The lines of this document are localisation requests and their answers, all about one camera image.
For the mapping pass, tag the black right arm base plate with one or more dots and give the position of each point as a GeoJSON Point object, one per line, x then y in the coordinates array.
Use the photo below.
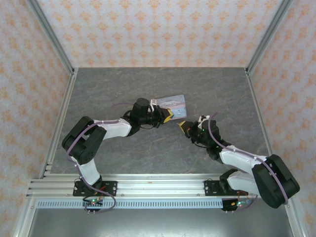
{"type": "Point", "coordinates": [209, 187]}

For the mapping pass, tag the aluminium table side rail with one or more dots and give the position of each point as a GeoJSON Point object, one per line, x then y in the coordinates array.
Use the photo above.
{"type": "Point", "coordinates": [259, 111]}
{"type": "Point", "coordinates": [60, 116]}

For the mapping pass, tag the aluminium lower frame bar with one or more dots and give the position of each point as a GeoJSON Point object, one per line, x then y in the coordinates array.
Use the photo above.
{"type": "Point", "coordinates": [295, 219]}
{"type": "Point", "coordinates": [24, 219]}

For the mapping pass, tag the blue cartoon print tin box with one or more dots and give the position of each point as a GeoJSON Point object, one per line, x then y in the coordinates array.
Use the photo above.
{"type": "Point", "coordinates": [176, 103]}

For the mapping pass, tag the aluminium mounting rail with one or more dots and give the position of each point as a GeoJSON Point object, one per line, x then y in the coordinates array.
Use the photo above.
{"type": "Point", "coordinates": [160, 185]}

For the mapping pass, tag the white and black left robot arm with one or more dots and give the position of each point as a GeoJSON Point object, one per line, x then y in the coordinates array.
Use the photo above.
{"type": "Point", "coordinates": [116, 129]}

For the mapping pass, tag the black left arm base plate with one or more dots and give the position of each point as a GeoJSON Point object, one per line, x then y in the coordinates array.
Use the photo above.
{"type": "Point", "coordinates": [111, 187]}

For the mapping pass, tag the grey metal panel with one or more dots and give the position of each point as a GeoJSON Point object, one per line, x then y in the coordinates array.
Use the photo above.
{"type": "Point", "coordinates": [160, 224]}

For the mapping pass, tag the aluminium frame post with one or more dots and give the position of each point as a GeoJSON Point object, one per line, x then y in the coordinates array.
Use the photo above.
{"type": "Point", "coordinates": [267, 37]}
{"type": "Point", "coordinates": [52, 37]}

